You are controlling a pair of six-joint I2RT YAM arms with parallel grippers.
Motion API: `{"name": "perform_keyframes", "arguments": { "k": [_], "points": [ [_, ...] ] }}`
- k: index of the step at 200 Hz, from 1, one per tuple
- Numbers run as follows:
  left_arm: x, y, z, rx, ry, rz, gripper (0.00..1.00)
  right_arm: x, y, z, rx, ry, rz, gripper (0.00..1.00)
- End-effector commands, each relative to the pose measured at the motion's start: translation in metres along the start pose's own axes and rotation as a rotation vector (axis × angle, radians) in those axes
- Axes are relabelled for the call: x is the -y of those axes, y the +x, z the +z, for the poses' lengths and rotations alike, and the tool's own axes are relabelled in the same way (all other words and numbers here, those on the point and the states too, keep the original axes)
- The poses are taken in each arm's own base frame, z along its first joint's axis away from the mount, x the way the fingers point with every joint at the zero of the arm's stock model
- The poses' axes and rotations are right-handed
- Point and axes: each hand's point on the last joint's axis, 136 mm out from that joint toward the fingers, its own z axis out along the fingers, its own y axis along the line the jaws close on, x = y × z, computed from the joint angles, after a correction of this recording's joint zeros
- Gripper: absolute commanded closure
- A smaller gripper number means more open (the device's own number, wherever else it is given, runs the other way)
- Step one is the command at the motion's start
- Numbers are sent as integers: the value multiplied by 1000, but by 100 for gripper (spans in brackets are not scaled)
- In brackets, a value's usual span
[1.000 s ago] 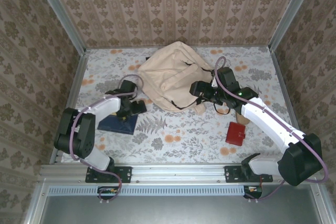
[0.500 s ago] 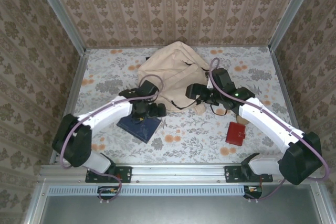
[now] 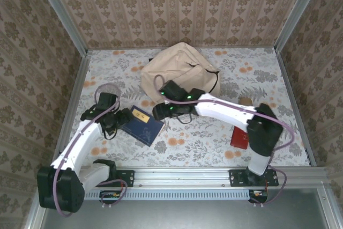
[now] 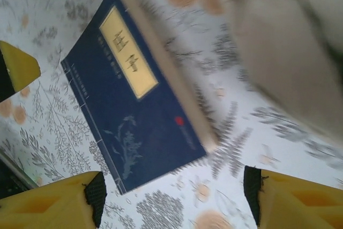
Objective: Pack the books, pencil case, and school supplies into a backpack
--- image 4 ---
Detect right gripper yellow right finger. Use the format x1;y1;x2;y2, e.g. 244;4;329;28
243;166;343;229

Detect aluminium front frame rail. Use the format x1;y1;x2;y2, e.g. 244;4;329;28
0;153;37;189

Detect dark blue book plant drawing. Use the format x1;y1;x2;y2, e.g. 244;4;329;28
61;0;217;196

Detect beige fabric backpack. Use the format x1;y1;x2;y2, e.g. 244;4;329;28
214;0;343;138

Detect floral patterned table cover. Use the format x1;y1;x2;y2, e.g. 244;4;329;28
0;0;343;229

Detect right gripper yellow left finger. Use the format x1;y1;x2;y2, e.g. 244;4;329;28
0;171;108;229

